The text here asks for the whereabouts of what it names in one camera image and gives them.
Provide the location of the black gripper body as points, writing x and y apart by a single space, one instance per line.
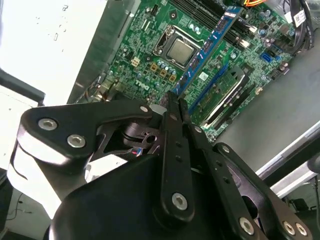
112 200

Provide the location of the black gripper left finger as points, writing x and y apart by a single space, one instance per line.
175 170

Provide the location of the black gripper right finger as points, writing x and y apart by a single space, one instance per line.
225 170

